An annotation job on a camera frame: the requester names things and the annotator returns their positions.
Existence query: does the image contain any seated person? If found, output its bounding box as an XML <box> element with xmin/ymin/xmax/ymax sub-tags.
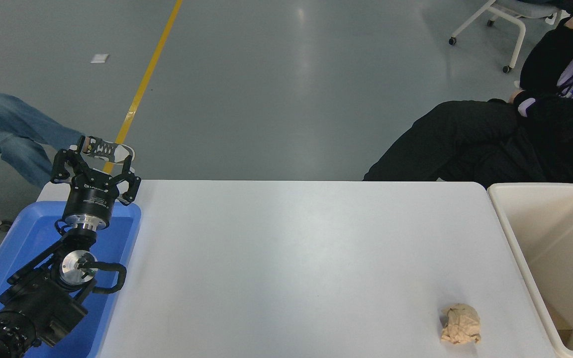
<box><xmin>0</xmin><ymin>87</ymin><xmax>135</xmax><ymax>188</ymax></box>

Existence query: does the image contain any large pale plastic bin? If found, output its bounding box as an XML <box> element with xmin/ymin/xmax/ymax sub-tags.
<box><xmin>487</xmin><ymin>183</ymin><xmax>573</xmax><ymax>358</ymax></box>

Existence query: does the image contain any white wheeled chair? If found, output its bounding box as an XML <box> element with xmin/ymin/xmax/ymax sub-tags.
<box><xmin>448</xmin><ymin>0</ymin><xmax>563</xmax><ymax>74</ymax></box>

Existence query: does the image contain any crumpled tan paper ball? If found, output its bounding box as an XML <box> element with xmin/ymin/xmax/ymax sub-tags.
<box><xmin>440</xmin><ymin>303</ymin><xmax>482</xmax><ymax>345</ymax></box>

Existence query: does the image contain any blue plastic tray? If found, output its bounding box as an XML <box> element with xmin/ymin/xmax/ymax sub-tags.
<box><xmin>0</xmin><ymin>200</ymin><xmax>142</xmax><ymax>358</ymax></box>

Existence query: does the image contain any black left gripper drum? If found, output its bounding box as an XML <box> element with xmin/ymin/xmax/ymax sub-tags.
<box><xmin>64</xmin><ymin>168</ymin><xmax>122</xmax><ymax>220</ymax></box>

